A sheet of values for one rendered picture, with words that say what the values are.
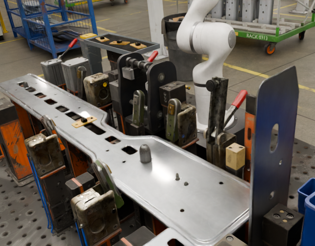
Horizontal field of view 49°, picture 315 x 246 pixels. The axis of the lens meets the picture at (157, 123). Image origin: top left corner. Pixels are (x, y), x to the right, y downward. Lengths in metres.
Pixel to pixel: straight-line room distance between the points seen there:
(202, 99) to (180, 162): 0.54
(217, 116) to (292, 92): 0.33
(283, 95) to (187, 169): 0.41
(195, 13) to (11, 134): 0.84
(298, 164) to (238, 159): 0.63
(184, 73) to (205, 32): 2.81
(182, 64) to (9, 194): 2.95
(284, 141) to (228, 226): 0.23
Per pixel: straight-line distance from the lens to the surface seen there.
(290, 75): 0.56
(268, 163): 0.59
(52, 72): 1.73
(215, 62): 1.33
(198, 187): 0.84
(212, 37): 1.30
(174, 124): 1.02
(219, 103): 0.86
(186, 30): 1.36
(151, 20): 5.10
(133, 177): 0.89
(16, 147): 1.47
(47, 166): 1.10
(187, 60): 4.05
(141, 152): 0.92
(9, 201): 1.46
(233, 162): 0.86
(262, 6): 5.36
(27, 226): 1.32
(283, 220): 0.66
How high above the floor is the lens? 1.53
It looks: 28 degrees down
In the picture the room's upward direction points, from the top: 6 degrees counter-clockwise
